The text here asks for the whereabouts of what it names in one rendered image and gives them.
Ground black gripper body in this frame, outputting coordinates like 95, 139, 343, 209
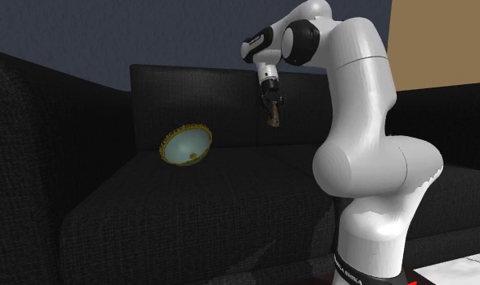
262, 79, 280, 98

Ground brown speckled oblong object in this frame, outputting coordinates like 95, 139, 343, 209
266, 102, 281, 128

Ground pale blue gold-rimmed bowl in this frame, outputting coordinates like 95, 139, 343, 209
158, 123, 214, 167

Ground black fabric sofa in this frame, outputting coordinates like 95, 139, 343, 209
0, 48, 480, 285

